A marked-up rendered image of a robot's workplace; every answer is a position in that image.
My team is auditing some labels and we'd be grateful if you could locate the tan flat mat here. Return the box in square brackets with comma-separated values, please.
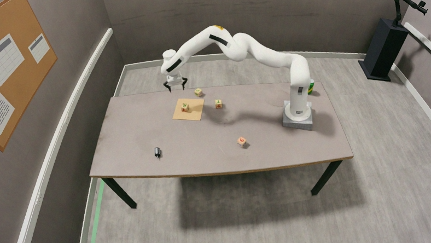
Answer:
[173, 99, 204, 120]

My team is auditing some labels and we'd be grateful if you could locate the green drink can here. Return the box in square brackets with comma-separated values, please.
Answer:
[308, 79, 314, 94]

